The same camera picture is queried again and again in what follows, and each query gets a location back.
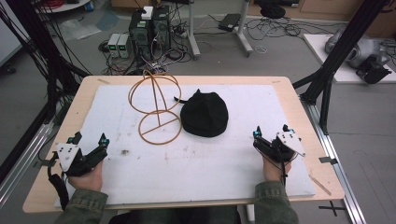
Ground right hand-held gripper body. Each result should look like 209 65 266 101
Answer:
252 131 307 163

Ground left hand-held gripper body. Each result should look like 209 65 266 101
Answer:
55 141 108 177

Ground person's left hand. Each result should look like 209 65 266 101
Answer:
67 161 104 192

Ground person's right hand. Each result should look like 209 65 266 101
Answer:
262 154 293 183

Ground black tape strip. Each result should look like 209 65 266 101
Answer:
318 156 339 165
32 159 58 170

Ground thin wooden stick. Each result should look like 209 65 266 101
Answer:
308 175 332 197

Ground black knit hat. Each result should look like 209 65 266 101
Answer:
173 89 230 138

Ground white foam mat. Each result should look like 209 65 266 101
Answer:
53 83 317 208

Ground white floor platform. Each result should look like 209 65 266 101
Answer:
303 33 396 85

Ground grey power supply unit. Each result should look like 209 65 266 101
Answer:
118 33 133 59
107 33 121 59

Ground black device on platform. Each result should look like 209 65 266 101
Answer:
355 58 393 85

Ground clear plastic sheet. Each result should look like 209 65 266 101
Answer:
58 18 103 42

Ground grey rounded machine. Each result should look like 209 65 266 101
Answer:
324 28 390 70

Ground black computer tower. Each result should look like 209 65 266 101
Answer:
128 11 154 61
151 5 172 51

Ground flat black box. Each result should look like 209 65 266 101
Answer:
218 12 243 33

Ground black stool base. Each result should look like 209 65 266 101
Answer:
259 4 287 20

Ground white box on computer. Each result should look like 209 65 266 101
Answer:
141 6 154 21

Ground thin black right gripper cable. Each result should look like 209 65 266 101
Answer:
278 151 290 189

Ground black sleeved left gripper cable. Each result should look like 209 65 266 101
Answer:
47 151 70 212

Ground aluminium rail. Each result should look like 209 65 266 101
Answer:
300 95 368 224
0 119 57 209

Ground tan wire hat stand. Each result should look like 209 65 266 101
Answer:
127 69 183 146

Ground black metal frame post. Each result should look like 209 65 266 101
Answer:
291 0 390 135
0 0 92 185

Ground tangle of black cables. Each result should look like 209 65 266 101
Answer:
244 15 335 42

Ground white desk leg frame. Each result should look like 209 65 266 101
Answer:
186 0 254 61

